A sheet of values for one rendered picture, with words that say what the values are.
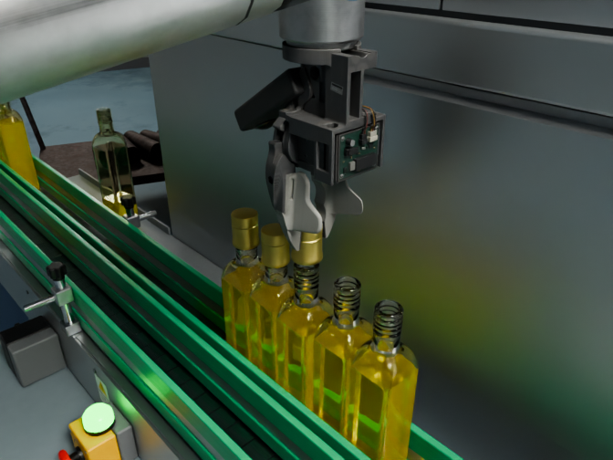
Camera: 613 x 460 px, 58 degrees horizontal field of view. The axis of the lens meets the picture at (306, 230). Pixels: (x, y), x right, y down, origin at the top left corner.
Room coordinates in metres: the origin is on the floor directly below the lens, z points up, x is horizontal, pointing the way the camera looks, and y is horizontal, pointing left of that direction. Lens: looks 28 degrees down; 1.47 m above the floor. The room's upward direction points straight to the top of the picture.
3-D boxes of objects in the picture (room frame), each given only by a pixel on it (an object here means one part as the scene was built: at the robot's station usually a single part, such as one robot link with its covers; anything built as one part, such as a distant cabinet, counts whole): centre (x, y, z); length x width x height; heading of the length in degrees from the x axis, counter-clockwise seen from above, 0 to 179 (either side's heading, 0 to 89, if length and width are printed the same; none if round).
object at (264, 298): (0.57, 0.04, 0.99); 0.06 x 0.06 x 0.21; 42
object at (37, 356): (0.78, 0.51, 0.79); 0.08 x 0.08 x 0.08; 43
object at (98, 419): (0.58, 0.31, 0.84); 0.05 x 0.05 x 0.03
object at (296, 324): (0.53, 0.00, 0.99); 0.06 x 0.06 x 0.21; 42
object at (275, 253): (0.57, 0.04, 1.14); 0.04 x 0.04 x 0.04
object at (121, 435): (0.58, 0.31, 0.79); 0.07 x 0.07 x 0.07; 43
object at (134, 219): (1.00, 0.34, 0.94); 0.07 x 0.04 x 0.13; 133
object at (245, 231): (0.62, 0.08, 1.14); 0.04 x 0.04 x 0.04
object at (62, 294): (0.72, 0.41, 0.94); 0.07 x 0.04 x 0.13; 133
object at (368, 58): (0.51, -0.02, 1.32); 0.09 x 0.08 x 0.12; 42
